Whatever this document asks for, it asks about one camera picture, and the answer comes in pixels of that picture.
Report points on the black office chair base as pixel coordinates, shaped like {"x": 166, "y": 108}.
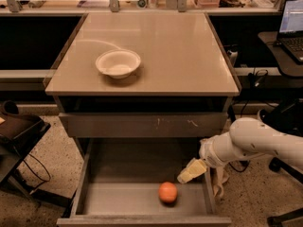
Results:
{"x": 287, "y": 184}

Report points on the black laptop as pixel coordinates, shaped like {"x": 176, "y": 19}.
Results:
{"x": 290, "y": 33}

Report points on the white bowl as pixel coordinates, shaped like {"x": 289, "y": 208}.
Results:
{"x": 118, "y": 64}

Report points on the open middle drawer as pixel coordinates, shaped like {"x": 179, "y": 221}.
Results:
{"x": 119, "y": 186}

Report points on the black sneaker shoe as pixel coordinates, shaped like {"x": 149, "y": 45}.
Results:
{"x": 261, "y": 116}

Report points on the closed top drawer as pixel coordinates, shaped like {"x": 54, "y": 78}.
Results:
{"x": 142, "y": 125}

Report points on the dark left side table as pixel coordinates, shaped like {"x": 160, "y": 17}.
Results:
{"x": 19, "y": 134}

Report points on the orange fruit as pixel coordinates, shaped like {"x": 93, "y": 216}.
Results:
{"x": 167, "y": 192}

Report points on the grey drawer cabinet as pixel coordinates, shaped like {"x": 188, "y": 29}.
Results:
{"x": 183, "y": 67}

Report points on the black side desk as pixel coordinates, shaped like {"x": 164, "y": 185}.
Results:
{"x": 286, "y": 65}

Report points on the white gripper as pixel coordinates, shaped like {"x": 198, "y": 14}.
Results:
{"x": 210, "y": 154}

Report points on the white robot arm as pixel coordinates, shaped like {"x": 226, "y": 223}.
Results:
{"x": 247, "y": 138}

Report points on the beige cloth bag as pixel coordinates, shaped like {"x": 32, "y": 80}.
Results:
{"x": 219, "y": 177}

